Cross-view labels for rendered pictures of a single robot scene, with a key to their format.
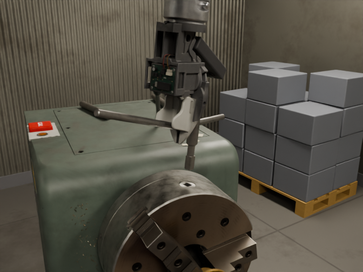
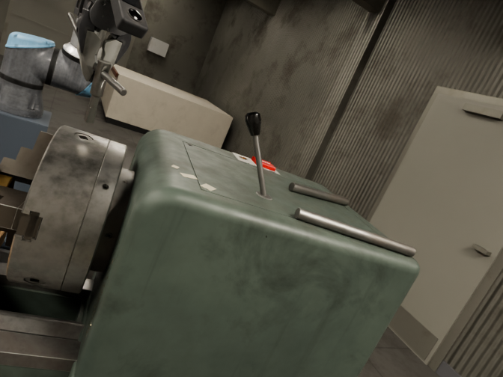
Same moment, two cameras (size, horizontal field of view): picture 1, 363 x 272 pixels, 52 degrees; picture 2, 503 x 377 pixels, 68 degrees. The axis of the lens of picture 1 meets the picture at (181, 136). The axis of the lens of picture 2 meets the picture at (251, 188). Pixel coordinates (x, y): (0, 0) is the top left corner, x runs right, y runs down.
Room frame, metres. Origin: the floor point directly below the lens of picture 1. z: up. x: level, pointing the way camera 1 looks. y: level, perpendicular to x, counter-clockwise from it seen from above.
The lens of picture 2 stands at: (1.03, -0.67, 1.44)
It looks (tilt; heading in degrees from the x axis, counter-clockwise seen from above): 14 degrees down; 92
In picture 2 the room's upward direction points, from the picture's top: 24 degrees clockwise
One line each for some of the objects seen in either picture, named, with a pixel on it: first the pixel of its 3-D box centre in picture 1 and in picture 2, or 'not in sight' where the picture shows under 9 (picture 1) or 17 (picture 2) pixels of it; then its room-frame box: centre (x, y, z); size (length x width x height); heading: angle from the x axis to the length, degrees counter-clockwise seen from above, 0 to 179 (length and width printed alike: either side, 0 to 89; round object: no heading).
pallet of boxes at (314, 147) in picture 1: (286, 129); not in sight; (3.30, -0.96, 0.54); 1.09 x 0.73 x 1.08; 35
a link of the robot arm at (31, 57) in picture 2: not in sight; (31, 57); (0.23, 0.41, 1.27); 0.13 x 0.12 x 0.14; 33
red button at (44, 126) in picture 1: (40, 127); (263, 164); (1.00, 0.39, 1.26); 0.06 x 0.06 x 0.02; 24
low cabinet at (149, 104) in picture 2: not in sight; (162, 108); (-1.45, 6.63, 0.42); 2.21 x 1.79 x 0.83; 33
